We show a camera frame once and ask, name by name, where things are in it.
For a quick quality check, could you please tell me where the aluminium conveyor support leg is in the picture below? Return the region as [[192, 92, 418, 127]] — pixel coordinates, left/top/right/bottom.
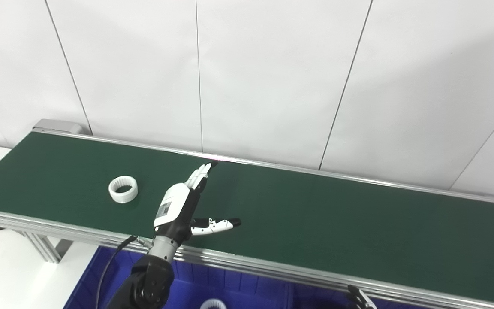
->
[[12, 229, 74, 264]]

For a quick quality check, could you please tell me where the green conveyor belt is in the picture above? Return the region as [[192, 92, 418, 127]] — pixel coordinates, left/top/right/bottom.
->
[[0, 129, 494, 309], [0, 132, 494, 306]]

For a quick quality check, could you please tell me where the blue bin with white rings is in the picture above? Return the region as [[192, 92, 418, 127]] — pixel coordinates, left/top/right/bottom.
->
[[63, 245, 294, 309]]

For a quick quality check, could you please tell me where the white toothed ring part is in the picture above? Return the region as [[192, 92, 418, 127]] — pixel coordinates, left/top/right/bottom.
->
[[199, 298, 227, 309], [108, 176, 139, 204]]

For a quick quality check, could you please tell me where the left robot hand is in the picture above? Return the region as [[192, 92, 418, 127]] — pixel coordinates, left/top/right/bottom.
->
[[154, 162, 242, 245]]

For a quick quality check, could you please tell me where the blue bin with black parts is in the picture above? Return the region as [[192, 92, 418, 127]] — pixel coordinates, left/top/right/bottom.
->
[[291, 281, 428, 309]]

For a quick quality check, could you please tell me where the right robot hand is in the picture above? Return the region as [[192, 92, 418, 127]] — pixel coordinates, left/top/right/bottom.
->
[[346, 285, 379, 309]]

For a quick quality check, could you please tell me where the grey conveyor end housing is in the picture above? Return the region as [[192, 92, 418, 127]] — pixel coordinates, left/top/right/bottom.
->
[[32, 119, 85, 135]]

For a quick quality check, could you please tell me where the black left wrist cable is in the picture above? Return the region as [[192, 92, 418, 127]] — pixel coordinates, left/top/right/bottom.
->
[[94, 235, 154, 309]]

